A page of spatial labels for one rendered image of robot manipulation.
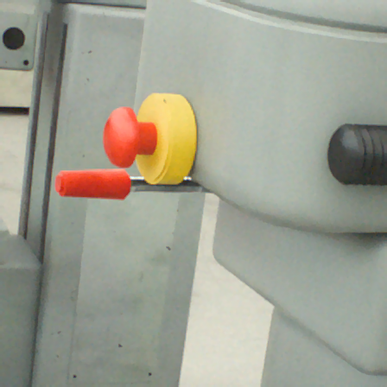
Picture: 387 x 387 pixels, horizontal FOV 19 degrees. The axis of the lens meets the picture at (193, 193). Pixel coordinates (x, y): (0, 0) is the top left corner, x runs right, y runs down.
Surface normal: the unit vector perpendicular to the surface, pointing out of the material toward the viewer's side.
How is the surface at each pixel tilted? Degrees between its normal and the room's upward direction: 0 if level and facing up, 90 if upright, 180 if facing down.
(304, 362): 90
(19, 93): 90
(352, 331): 90
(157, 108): 90
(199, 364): 0
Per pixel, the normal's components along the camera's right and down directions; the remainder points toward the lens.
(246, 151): -0.74, 0.07
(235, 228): -0.90, -0.01
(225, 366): 0.13, -0.96
